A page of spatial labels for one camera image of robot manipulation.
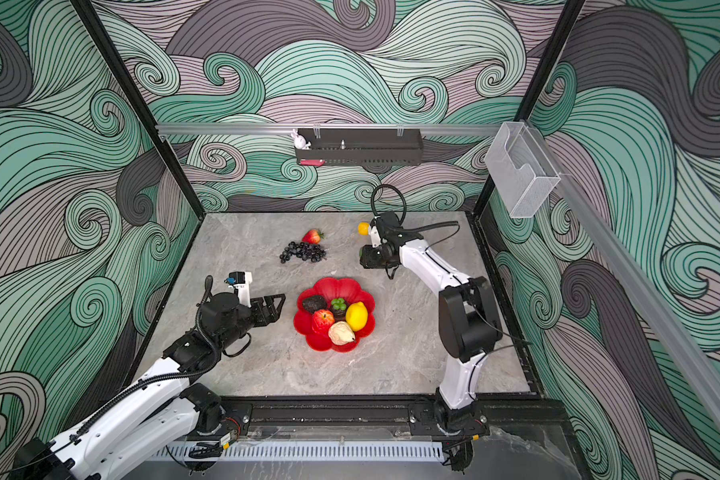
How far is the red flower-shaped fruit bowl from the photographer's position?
84 centimetres

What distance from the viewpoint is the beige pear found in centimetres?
83

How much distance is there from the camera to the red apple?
85cm

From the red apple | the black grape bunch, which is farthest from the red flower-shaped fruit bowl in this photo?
the black grape bunch

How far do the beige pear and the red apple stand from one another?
0.02 metres
